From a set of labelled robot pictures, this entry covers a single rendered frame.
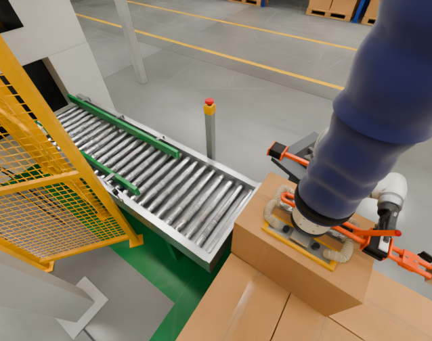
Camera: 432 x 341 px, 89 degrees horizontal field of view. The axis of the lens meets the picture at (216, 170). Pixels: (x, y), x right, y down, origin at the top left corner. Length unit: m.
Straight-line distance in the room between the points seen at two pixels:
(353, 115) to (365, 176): 0.19
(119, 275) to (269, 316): 1.26
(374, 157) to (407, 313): 1.18
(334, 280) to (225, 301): 0.60
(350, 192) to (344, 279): 0.46
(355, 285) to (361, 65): 0.85
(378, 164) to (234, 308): 1.04
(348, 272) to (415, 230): 1.73
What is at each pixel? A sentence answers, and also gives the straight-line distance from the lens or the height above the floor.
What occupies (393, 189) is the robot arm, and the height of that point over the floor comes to 1.13.
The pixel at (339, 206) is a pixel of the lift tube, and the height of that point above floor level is 1.30.
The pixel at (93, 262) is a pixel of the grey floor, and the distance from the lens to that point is 2.30.
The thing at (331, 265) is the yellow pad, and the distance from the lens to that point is 1.12.
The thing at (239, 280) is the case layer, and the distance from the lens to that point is 1.44.
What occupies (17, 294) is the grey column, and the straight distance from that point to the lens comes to 1.59.
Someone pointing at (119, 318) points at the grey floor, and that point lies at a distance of 2.08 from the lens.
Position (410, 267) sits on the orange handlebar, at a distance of 1.14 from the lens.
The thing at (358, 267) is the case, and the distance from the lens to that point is 1.19.
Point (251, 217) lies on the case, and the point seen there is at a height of 0.95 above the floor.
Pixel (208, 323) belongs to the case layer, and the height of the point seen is 0.54.
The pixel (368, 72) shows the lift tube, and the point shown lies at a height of 1.72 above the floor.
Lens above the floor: 1.94
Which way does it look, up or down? 50 degrees down
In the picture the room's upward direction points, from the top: 1 degrees counter-clockwise
